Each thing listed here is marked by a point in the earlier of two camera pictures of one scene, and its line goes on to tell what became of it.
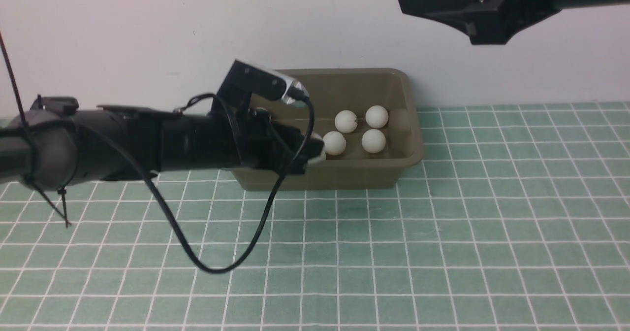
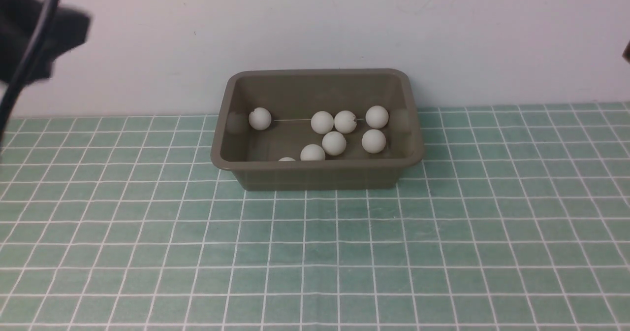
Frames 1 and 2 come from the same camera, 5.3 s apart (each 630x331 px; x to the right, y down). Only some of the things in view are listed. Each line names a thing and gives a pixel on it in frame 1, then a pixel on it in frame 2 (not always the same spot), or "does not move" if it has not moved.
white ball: x=376 y=116 does not move
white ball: x=335 y=143 does not move
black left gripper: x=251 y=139 → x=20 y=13
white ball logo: x=373 y=141 does not move
